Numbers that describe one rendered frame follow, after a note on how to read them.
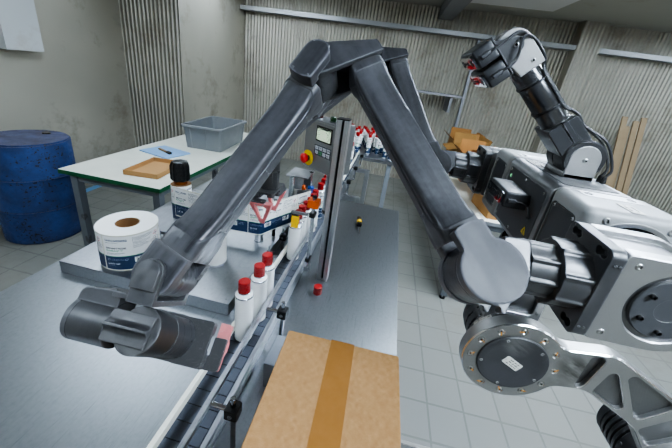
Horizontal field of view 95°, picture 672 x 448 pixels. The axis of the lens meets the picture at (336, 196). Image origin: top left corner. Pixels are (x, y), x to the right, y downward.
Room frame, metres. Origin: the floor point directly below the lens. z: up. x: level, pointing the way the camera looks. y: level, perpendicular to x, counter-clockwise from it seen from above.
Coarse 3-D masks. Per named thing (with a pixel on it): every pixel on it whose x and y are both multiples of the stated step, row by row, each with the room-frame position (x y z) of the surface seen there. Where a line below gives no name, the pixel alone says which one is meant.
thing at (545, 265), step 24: (552, 240) 0.36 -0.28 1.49; (576, 240) 0.36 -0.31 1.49; (600, 240) 0.33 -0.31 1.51; (552, 264) 0.32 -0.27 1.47; (576, 264) 0.32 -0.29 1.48; (600, 264) 0.31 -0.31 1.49; (624, 264) 0.30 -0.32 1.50; (528, 288) 0.32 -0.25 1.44; (552, 288) 0.31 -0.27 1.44; (576, 288) 0.30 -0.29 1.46; (600, 288) 0.30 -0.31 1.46; (576, 312) 0.31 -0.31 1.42
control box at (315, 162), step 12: (324, 120) 1.14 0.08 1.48; (336, 120) 1.18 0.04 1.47; (312, 132) 1.14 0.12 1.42; (312, 144) 1.14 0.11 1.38; (324, 144) 1.09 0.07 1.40; (348, 144) 1.11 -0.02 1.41; (312, 156) 1.13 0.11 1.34; (348, 156) 1.12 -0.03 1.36; (312, 168) 1.14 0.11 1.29; (324, 168) 1.08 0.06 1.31; (348, 168) 1.13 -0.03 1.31
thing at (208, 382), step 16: (320, 224) 1.46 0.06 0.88; (288, 272) 1.02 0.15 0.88; (256, 336) 0.69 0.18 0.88; (224, 368) 0.57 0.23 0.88; (240, 368) 0.58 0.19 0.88; (208, 384) 0.52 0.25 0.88; (224, 384) 0.53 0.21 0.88; (192, 400) 0.48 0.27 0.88; (224, 400) 0.49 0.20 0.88; (192, 416) 0.45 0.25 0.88; (208, 416) 0.45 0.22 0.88; (176, 432) 0.41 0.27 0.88
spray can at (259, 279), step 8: (256, 264) 0.76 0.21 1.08; (264, 264) 0.77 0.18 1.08; (256, 272) 0.75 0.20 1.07; (264, 272) 0.76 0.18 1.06; (256, 280) 0.74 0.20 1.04; (264, 280) 0.75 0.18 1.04; (256, 288) 0.74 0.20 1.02; (264, 288) 0.75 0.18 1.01; (256, 296) 0.74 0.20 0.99; (264, 296) 0.75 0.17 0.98; (256, 304) 0.74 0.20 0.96; (256, 312) 0.74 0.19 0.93
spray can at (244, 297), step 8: (240, 280) 0.68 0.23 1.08; (248, 280) 0.69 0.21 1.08; (240, 288) 0.67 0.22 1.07; (248, 288) 0.68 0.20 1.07; (240, 296) 0.67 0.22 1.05; (248, 296) 0.67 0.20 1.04; (240, 304) 0.66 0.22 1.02; (248, 304) 0.67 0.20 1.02; (240, 312) 0.66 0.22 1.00; (248, 312) 0.67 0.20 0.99; (240, 320) 0.66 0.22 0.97; (248, 320) 0.67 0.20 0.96; (240, 328) 0.66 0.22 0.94; (248, 328) 0.67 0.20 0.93; (240, 336) 0.66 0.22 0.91
